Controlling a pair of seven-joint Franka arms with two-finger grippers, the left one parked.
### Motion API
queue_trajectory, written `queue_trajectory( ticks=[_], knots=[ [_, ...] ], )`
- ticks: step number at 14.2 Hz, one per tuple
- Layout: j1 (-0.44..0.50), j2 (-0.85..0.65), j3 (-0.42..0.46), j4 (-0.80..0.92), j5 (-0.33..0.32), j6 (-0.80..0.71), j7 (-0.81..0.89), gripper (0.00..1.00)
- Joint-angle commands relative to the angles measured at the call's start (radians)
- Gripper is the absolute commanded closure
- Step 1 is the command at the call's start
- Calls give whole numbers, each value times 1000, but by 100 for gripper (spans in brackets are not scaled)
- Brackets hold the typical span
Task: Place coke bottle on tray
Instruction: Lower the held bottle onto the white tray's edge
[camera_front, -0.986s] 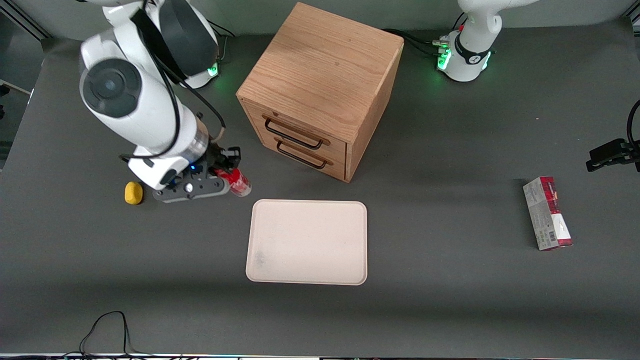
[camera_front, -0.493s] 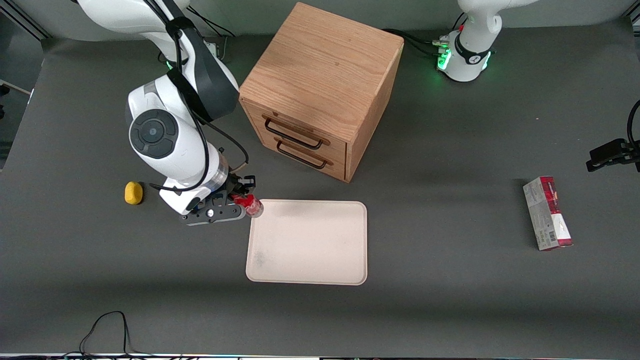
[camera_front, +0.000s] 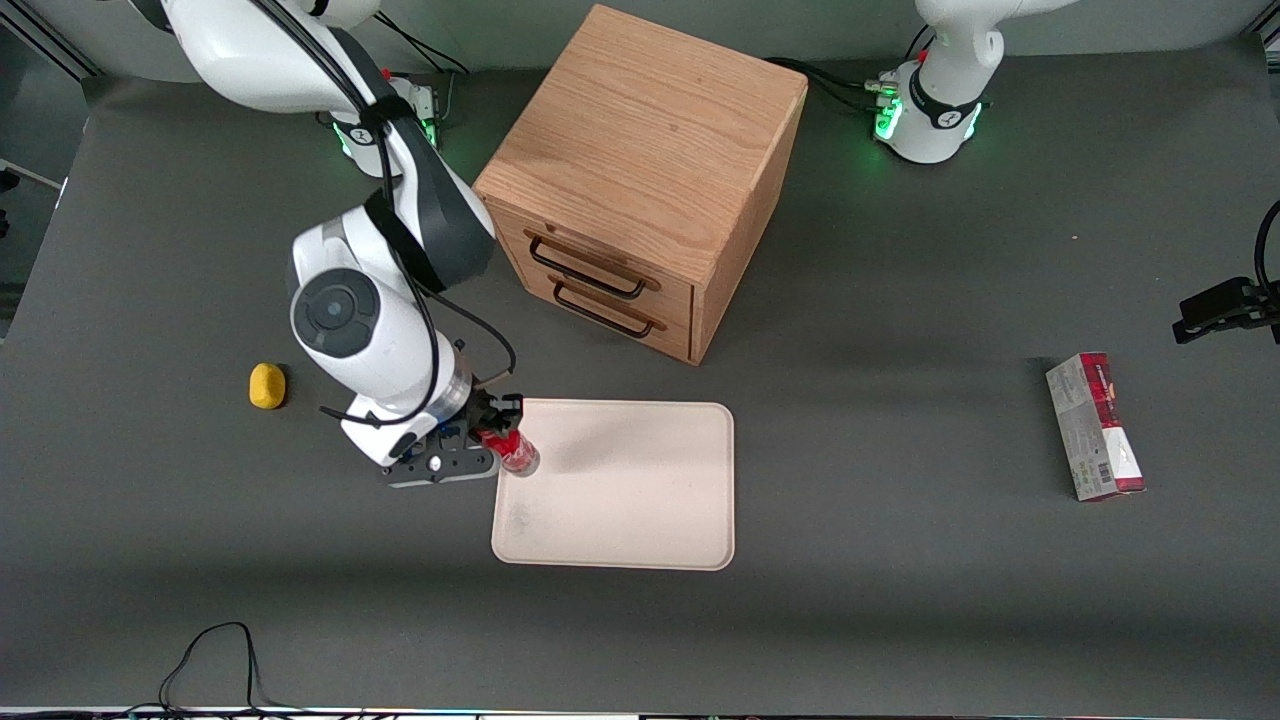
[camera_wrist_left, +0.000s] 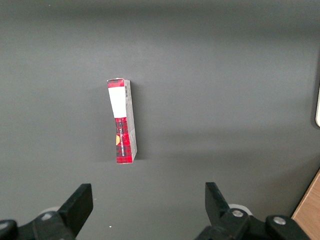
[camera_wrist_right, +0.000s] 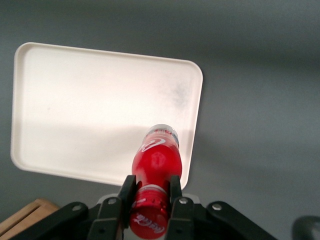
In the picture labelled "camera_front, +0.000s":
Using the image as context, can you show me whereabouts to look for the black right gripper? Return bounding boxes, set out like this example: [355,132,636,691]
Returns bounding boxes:
[436,392,525,453]

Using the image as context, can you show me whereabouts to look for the red coke bottle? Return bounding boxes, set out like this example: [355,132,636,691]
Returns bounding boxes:
[478,428,541,478]

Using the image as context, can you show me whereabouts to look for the cream plastic tray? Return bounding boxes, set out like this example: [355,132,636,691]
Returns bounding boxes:
[490,398,736,572]

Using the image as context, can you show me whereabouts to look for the grey and red carton box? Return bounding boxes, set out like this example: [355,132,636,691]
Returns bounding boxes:
[1045,351,1147,503]

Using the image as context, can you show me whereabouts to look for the yellow lemon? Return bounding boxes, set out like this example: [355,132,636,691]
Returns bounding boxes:
[248,362,288,411]

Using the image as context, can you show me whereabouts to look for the wooden two-drawer cabinet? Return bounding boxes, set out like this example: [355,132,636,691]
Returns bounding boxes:
[472,3,809,367]

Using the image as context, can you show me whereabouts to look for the dark grey table mat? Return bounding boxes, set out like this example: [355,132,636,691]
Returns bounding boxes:
[0,38,1280,713]

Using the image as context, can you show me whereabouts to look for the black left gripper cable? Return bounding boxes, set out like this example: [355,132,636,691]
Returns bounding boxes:
[1254,198,1280,301]

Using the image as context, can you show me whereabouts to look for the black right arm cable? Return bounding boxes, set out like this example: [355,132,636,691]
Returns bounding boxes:
[250,0,519,429]

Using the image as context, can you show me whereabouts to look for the black metal drawer handle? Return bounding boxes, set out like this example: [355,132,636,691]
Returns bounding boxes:
[552,280,656,339]
[528,236,648,301]

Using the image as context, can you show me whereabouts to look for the thin black looped cable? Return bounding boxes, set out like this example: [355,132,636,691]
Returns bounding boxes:
[125,622,301,717]

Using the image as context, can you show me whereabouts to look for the black right base cables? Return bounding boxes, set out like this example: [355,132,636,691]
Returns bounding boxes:
[378,12,471,126]

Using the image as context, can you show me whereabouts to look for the black base cables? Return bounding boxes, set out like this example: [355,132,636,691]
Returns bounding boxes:
[765,25,936,113]
[378,12,471,126]

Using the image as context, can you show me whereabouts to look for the black left base cables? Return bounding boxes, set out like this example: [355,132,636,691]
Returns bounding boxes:
[765,25,936,113]

